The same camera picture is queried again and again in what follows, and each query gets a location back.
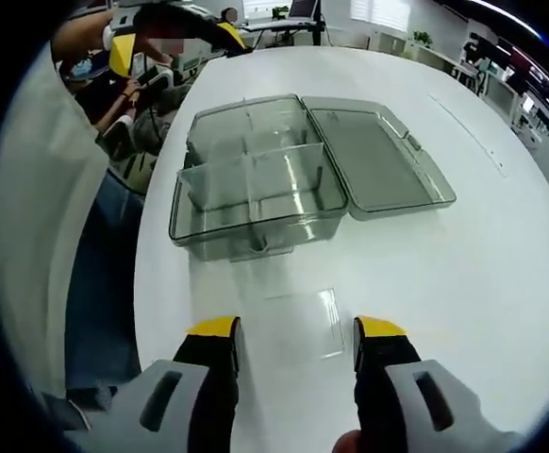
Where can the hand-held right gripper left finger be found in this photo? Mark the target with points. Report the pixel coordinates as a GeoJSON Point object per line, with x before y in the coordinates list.
{"type": "Point", "coordinates": [208, 377]}

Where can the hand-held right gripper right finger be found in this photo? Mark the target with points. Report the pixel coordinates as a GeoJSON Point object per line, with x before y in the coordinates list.
{"type": "Point", "coordinates": [378, 373]}

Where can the clear plastic divider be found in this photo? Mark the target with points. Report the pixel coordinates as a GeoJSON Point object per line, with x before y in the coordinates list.
{"type": "Point", "coordinates": [255, 179]}
{"type": "Point", "coordinates": [303, 325]}

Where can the grey transparent guide fixture box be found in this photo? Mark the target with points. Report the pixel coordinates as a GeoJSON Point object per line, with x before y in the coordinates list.
{"type": "Point", "coordinates": [378, 160]}

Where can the person's right hand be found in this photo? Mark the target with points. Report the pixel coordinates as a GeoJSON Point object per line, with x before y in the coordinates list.
{"type": "Point", "coordinates": [350, 443]}

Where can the white standing desk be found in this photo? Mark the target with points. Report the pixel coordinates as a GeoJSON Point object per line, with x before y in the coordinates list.
{"type": "Point", "coordinates": [279, 23]}

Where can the monitor on stand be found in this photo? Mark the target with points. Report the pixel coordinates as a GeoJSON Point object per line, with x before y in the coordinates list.
{"type": "Point", "coordinates": [305, 7]}

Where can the person's blue jeans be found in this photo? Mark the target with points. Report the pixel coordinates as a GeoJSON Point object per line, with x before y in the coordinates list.
{"type": "Point", "coordinates": [104, 283]}

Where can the person's white shirt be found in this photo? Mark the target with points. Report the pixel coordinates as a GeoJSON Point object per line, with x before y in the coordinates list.
{"type": "Point", "coordinates": [34, 212]}

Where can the potted plant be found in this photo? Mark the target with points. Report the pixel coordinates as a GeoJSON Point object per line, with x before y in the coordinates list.
{"type": "Point", "coordinates": [423, 38]}

